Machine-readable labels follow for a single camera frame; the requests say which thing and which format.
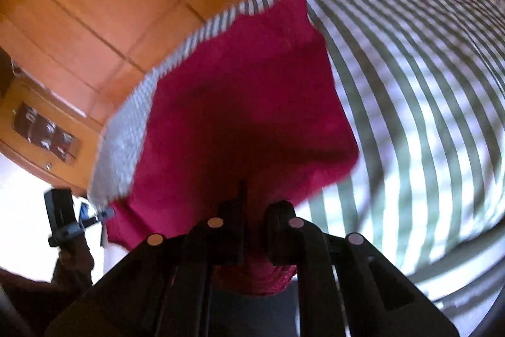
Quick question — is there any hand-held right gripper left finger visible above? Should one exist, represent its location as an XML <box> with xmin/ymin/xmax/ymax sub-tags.
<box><xmin>45</xmin><ymin>179</ymin><xmax>247</xmax><ymax>337</ymax></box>

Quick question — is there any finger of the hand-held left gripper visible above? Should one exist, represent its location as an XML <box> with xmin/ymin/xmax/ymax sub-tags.
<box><xmin>79</xmin><ymin>203</ymin><xmax>117</xmax><ymax>228</ymax></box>

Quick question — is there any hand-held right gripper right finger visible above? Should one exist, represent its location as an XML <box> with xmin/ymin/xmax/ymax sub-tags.
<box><xmin>264</xmin><ymin>201</ymin><xmax>460</xmax><ymax>337</ymax></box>

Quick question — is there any red knit garment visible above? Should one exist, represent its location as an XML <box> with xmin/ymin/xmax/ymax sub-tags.
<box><xmin>104</xmin><ymin>0</ymin><xmax>360</xmax><ymax>296</ymax></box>

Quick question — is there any person's left forearm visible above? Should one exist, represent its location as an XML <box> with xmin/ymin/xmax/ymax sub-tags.
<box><xmin>0</xmin><ymin>238</ymin><xmax>95</xmax><ymax>337</ymax></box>

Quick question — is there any wooden cabinet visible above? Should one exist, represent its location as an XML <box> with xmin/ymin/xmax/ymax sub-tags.
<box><xmin>0</xmin><ymin>78</ymin><xmax>105</xmax><ymax>196</ymax></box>

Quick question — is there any green checkered bed sheet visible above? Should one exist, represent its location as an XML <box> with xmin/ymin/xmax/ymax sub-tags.
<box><xmin>87</xmin><ymin>0</ymin><xmax>505</xmax><ymax>337</ymax></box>

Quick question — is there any wooden panelled headboard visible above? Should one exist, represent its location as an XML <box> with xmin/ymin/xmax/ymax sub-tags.
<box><xmin>0</xmin><ymin>0</ymin><xmax>474</xmax><ymax>124</ymax></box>

